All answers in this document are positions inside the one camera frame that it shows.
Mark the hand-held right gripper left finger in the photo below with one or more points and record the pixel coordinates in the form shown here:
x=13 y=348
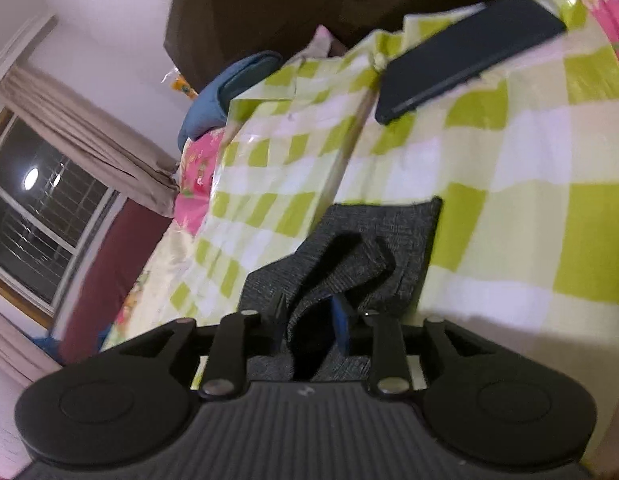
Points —
x=278 y=317

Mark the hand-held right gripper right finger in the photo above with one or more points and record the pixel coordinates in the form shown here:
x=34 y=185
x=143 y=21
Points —
x=342 y=327

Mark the dark grey pants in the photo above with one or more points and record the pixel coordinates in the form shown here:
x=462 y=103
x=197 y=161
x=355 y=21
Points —
x=389 y=240

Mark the blue pillow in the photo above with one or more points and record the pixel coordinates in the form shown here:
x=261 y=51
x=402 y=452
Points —
x=204 y=110

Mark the blue cloth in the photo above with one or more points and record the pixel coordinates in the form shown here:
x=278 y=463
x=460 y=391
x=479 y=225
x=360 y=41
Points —
x=52 y=344

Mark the green checkered plastic sheet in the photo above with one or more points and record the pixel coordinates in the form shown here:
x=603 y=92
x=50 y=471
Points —
x=514 y=160

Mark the yellow printed packet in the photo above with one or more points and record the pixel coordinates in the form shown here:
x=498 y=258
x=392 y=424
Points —
x=182 y=86

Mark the beige curtain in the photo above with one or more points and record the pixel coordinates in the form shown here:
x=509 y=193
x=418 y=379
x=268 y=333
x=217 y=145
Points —
x=89 y=145
x=14 y=350

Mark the window with metal grille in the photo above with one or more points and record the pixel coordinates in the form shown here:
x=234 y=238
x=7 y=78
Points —
x=39 y=220

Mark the dark navy folded cloth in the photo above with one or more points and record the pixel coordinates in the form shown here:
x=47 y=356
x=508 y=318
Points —
x=464 y=55

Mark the dark brown wooden headboard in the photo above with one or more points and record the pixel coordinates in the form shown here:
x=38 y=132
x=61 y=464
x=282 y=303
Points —
x=289 y=0

